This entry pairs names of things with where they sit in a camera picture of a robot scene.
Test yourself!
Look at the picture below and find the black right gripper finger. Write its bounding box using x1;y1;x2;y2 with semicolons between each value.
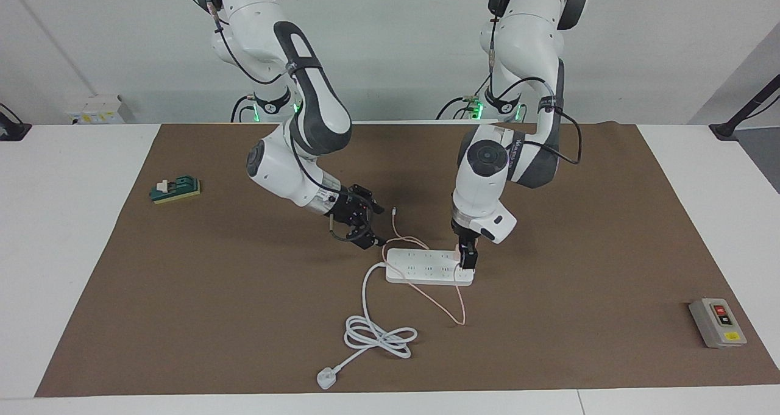
345;219;386;250
350;183;385;215

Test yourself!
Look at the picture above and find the white power strip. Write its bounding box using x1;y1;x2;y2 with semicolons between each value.
385;247;477;287

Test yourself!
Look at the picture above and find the pink charging cable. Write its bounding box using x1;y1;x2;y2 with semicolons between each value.
382;206;467;327

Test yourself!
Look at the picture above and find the brown table mat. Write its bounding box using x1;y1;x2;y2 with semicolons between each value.
34;121;780;399

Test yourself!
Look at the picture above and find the white box with yellow labels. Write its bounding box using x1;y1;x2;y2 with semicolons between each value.
65;94;126;126

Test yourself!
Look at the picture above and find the black angled stand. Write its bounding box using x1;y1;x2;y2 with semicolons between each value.
708;73;780;141

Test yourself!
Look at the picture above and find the white power cord with plug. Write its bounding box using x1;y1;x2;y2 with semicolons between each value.
316;262;419;392

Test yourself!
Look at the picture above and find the black base cable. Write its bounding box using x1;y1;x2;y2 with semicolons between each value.
435;91;489;122
230;93;270;124

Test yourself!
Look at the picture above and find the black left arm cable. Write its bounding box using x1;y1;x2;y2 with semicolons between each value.
486;10;584;166

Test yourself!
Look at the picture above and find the green knife switch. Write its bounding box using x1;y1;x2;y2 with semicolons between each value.
149;176;202;206

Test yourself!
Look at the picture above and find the grey on-off switch box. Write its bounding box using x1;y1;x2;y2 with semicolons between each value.
688;297;748;350

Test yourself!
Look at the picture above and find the black clamp mount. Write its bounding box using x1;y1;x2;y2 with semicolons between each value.
0;102;33;142

